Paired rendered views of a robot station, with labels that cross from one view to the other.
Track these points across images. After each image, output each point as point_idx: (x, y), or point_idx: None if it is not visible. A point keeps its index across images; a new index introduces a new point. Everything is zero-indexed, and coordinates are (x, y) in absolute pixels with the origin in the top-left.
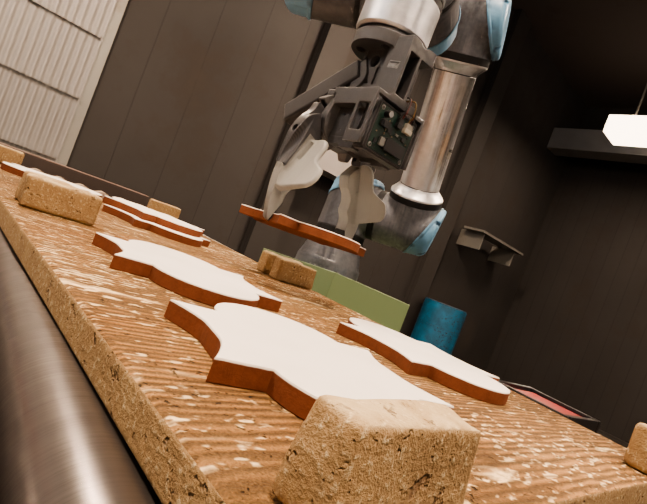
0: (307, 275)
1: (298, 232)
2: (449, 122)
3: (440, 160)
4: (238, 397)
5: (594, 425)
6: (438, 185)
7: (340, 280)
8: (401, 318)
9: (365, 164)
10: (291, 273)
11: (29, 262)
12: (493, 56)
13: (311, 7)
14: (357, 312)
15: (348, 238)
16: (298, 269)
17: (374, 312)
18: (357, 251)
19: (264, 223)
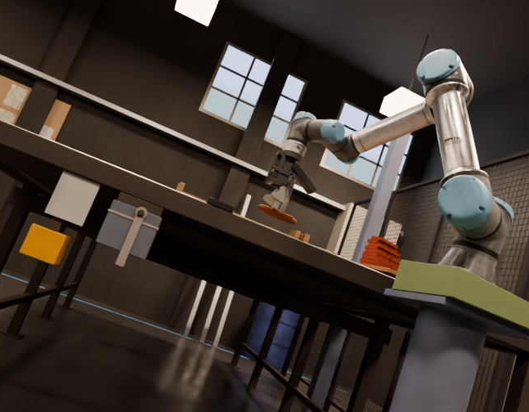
0: (293, 233)
1: (269, 213)
2: (437, 128)
3: (442, 150)
4: None
5: (208, 199)
6: (450, 164)
7: (403, 263)
8: (452, 282)
9: (287, 186)
10: (290, 234)
11: None
12: (428, 81)
13: (338, 158)
14: (414, 284)
15: (258, 204)
16: (292, 232)
17: (427, 281)
18: (261, 206)
19: (292, 223)
